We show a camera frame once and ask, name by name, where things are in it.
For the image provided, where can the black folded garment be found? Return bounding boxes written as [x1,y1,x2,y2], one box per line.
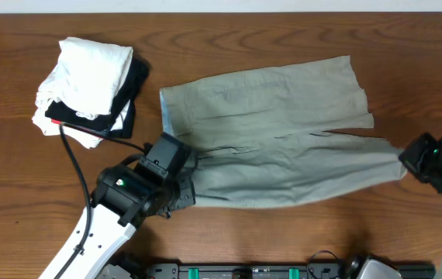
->
[45,57,149,139]

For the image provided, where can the khaki green shorts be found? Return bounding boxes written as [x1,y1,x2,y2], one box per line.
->
[160,56,406,208]

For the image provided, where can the white folded garment on top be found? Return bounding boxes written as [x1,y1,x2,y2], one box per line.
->
[35,37,133,119]

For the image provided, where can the white garment at stack bottom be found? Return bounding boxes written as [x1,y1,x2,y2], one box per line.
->
[32,99,134,149]

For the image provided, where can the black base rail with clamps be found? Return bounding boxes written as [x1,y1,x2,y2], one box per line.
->
[97,254,436,279]

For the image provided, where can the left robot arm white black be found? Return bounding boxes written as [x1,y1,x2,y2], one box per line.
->
[41,133,197,278]

